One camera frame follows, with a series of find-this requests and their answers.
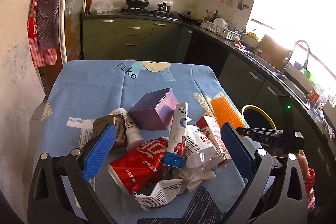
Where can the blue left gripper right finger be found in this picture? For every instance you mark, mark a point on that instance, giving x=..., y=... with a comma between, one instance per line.
x=243, y=160

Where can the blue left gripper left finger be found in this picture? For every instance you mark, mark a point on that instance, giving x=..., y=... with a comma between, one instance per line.
x=96, y=151

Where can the white plastic snack bag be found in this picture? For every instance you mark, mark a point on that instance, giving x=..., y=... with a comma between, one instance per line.
x=200, y=151

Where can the orange textured roll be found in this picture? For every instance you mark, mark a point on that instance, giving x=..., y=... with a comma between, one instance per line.
x=225, y=112

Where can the red white carton box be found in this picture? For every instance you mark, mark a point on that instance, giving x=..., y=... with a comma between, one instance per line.
x=210, y=128

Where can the white tube with blue end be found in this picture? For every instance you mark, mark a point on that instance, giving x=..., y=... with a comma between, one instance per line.
x=176, y=149

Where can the purple cardboard box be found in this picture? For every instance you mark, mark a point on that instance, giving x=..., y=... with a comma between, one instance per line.
x=154, y=111

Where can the yellow rimmed trash bin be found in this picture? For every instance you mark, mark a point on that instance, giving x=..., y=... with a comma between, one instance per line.
x=256, y=117

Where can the steel kitchen sink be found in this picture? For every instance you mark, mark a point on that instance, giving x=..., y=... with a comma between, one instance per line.
x=291, y=82

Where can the green kitchen base cabinets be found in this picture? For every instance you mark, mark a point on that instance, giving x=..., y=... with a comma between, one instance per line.
x=246, y=78

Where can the person right hand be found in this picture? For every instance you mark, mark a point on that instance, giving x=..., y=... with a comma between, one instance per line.
x=303, y=164

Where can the small white yogurt bottle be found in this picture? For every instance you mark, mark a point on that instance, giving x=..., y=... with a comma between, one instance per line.
x=133, y=134

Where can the red soda can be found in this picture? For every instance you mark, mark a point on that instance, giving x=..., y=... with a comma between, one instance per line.
x=140, y=167

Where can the blue patterned tablecloth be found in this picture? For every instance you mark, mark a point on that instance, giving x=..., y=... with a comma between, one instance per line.
x=93, y=89

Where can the crumpled white paper carton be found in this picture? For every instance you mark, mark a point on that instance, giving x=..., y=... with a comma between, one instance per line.
x=161, y=195

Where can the wooden cutting board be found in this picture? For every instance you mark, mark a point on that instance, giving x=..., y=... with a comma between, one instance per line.
x=272, y=52

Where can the white dish rack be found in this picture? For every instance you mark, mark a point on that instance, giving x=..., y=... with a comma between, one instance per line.
x=220, y=29

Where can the red checkered apron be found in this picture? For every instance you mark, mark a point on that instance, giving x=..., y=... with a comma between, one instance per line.
x=43, y=32

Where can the black frying pan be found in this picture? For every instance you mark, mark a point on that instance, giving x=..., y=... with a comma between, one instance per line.
x=186, y=16

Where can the black wok with lid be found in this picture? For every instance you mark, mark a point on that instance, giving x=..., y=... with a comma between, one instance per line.
x=137, y=4

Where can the small steel pot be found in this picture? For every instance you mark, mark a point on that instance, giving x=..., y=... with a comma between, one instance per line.
x=163, y=7

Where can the glass sliding door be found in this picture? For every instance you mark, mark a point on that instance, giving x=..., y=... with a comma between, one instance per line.
x=70, y=12

